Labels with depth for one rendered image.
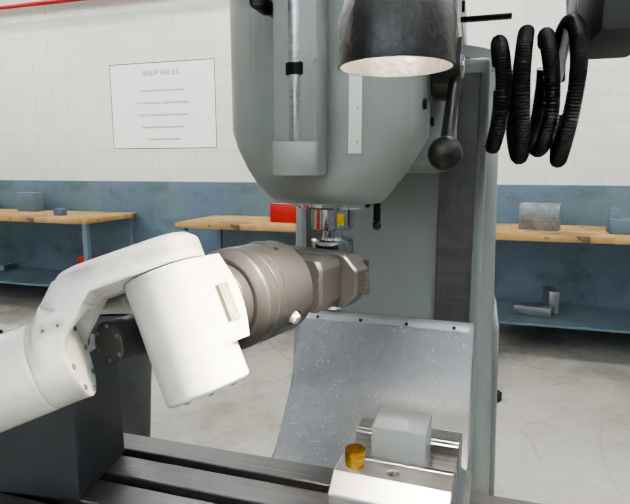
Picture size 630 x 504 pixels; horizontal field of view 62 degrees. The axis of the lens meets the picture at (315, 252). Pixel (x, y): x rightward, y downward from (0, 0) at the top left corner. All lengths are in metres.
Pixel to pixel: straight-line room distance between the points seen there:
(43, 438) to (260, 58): 0.55
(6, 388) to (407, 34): 0.33
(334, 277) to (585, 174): 4.38
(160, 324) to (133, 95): 5.53
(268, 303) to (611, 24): 0.57
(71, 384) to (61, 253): 6.16
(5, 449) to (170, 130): 4.95
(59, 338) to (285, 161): 0.23
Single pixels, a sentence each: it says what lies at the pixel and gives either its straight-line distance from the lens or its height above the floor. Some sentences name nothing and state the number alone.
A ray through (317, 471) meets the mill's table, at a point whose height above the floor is 0.92.
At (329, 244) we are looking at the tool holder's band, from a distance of 0.57.
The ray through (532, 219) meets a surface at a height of 0.96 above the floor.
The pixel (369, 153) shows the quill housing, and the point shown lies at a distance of 0.49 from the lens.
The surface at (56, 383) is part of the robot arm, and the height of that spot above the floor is 1.20.
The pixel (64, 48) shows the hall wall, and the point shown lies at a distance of 6.46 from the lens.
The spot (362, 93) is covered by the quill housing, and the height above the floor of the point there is 1.41.
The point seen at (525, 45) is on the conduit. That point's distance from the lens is 0.78.
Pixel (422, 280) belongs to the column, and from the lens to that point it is 0.96.
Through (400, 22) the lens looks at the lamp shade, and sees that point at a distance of 0.32.
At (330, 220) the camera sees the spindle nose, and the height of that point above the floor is 1.29.
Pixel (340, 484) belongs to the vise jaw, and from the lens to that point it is 0.61.
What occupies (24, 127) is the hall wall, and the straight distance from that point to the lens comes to 6.78.
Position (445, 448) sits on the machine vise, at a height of 1.02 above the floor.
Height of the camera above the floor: 1.35
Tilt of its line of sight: 9 degrees down
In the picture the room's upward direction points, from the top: straight up
